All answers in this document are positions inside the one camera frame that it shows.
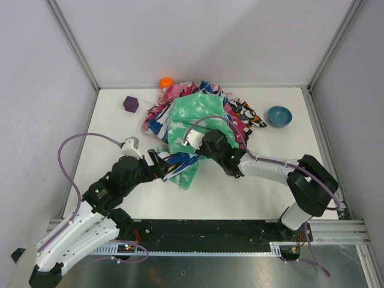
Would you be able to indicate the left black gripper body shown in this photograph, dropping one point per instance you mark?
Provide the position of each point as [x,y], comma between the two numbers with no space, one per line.
[153,167]

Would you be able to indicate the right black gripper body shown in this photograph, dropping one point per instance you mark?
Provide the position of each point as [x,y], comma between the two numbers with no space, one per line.
[203,150]

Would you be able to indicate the green white tie-dye cloth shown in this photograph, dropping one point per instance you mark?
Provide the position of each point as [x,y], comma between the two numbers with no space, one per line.
[189,109]

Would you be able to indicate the blue white patterned cloth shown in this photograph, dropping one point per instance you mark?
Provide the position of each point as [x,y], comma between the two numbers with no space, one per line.
[157,118]

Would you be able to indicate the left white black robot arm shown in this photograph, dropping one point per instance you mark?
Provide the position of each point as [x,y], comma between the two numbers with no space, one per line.
[96,220]

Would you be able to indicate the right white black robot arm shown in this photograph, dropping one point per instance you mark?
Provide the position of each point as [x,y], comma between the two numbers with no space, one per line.
[311,185]

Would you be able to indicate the black orange patterned cloth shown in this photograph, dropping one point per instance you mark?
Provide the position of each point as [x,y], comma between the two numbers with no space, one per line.
[246,114]

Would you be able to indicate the pink white patterned cloth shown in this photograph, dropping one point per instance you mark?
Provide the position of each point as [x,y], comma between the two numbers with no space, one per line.
[244,130]

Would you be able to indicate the purple polyhedron block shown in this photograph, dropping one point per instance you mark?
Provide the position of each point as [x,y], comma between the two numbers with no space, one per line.
[131,104]

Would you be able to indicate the blue ceramic bowl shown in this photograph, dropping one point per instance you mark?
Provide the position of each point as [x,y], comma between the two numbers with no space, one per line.
[279,116]

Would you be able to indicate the orange ball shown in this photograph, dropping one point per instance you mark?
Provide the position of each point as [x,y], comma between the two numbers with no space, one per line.
[165,82]

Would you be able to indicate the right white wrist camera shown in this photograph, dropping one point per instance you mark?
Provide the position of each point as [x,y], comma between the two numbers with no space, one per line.
[193,139]

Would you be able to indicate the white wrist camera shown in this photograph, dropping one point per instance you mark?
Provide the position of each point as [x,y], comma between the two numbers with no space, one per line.
[193,139]
[130,148]

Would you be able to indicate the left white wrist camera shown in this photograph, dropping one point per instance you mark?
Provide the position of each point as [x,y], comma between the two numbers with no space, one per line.
[130,148]

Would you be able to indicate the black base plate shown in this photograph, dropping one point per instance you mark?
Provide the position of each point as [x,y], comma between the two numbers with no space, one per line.
[212,235]

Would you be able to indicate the grey cable duct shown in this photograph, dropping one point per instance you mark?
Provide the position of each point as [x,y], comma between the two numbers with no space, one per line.
[124,250]

